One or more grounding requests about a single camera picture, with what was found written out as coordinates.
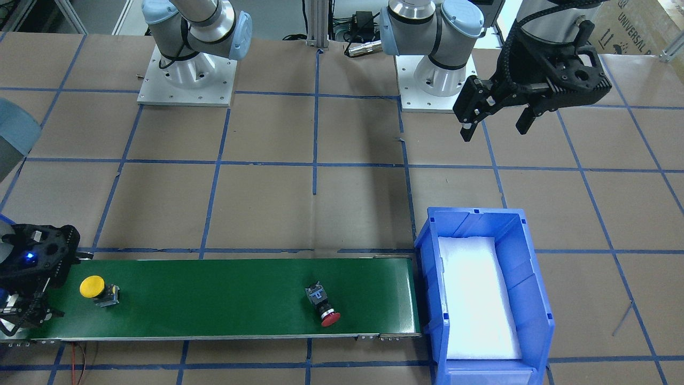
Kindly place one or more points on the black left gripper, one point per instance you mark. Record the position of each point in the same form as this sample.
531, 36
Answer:
517, 75

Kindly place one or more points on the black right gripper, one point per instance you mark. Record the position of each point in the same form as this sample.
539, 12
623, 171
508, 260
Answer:
21, 312

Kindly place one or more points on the yellow push button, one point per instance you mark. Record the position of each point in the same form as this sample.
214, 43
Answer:
101, 293

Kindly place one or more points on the red push button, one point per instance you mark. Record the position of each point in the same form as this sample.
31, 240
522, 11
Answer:
319, 300

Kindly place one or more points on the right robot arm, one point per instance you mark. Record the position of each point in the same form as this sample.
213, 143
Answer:
197, 46

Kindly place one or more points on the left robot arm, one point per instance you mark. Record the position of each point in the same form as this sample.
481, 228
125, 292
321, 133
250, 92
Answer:
447, 32

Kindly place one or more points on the green conveyor belt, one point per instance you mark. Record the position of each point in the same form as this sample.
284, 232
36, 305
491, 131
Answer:
235, 299

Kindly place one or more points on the black power adapter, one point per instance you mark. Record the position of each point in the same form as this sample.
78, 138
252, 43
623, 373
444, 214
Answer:
362, 22

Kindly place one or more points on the white foam pad bin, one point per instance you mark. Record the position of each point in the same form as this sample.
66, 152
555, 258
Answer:
482, 326

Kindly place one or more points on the blue bin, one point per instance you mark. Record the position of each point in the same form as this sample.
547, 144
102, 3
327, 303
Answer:
529, 303

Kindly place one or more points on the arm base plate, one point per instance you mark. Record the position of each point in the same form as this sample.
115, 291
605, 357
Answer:
427, 88
205, 80

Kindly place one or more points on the aluminium frame post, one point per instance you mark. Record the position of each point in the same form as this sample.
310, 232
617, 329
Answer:
318, 15

